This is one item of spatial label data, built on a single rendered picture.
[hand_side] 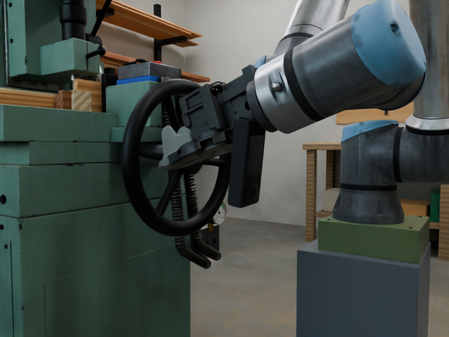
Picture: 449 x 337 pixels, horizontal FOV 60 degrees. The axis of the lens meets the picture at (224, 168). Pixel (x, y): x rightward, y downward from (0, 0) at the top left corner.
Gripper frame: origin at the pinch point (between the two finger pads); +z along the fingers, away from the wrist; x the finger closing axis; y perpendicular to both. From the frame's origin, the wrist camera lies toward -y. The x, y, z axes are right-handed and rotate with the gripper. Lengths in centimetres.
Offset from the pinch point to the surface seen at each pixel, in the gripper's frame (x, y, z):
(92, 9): -29, 60, 39
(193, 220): -12.5, -8.3, 8.9
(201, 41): -328, 207, 196
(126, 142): 2.9, 5.9, 4.1
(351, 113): -333, 56, 62
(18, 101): 2.4, 25.5, 32.4
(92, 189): -3.5, 3.4, 24.1
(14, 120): 11.1, 15.5, 19.6
